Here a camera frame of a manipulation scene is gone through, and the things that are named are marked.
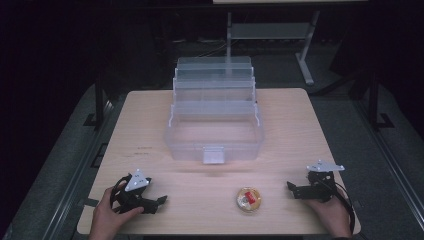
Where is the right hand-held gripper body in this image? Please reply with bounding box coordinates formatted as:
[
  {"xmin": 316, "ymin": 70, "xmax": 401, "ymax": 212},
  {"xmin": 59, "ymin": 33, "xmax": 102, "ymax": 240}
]
[{"xmin": 294, "ymin": 159, "xmax": 346, "ymax": 203}]

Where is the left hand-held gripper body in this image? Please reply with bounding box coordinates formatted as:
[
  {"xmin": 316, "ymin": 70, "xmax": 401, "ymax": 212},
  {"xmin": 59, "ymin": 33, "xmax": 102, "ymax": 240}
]
[{"xmin": 113, "ymin": 168, "xmax": 160, "ymax": 215}]

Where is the clear plastic tiered storage box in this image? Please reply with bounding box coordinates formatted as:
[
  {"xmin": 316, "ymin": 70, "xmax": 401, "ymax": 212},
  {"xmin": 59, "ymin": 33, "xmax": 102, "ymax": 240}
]
[{"xmin": 163, "ymin": 55, "xmax": 266, "ymax": 165}]

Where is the person's right hand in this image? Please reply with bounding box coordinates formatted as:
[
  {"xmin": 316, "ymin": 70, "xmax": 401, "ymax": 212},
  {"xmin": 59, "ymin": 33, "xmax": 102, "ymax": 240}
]
[{"xmin": 302, "ymin": 189, "xmax": 354, "ymax": 239}]

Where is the person's left hand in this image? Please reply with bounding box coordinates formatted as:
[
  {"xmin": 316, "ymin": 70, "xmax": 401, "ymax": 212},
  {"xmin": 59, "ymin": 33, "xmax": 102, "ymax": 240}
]
[{"xmin": 87, "ymin": 181, "xmax": 145, "ymax": 240}]

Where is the black metal stand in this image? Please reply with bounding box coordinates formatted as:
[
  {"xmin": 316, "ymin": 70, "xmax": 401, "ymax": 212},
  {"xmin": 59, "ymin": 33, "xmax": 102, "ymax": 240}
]
[
  {"xmin": 83, "ymin": 71, "xmax": 111, "ymax": 131},
  {"xmin": 364, "ymin": 71, "xmax": 396, "ymax": 132}
]

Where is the grey metal stand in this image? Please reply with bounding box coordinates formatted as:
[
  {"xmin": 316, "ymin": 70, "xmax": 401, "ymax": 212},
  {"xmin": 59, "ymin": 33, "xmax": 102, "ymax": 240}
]
[{"xmin": 225, "ymin": 9, "xmax": 322, "ymax": 86}]

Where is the black cable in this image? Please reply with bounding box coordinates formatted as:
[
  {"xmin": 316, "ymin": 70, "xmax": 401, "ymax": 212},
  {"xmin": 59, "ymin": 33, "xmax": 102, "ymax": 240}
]
[
  {"xmin": 109, "ymin": 173, "xmax": 134, "ymax": 214},
  {"xmin": 318, "ymin": 178, "xmax": 356, "ymax": 236}
]

